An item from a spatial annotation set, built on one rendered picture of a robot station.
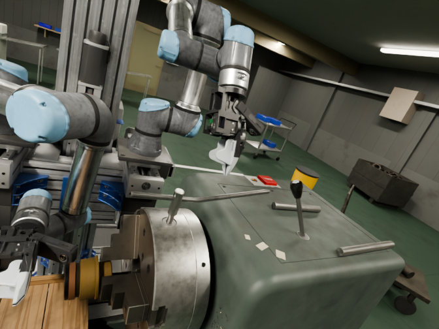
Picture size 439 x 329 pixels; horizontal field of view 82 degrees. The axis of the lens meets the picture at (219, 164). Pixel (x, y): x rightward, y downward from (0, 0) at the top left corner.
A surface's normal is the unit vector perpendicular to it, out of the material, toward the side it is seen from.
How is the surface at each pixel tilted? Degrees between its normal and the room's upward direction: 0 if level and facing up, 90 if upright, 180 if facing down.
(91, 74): 90
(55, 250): 89
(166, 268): 41
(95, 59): 90
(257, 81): 90
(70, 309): 0
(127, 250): 47
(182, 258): 37
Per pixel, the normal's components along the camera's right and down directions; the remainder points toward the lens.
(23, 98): -0.25, 0.25
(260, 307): 0.41, 0.44
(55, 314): 0.32, -0.89
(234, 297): -0.86, -0.11
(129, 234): 0.51, -0.29
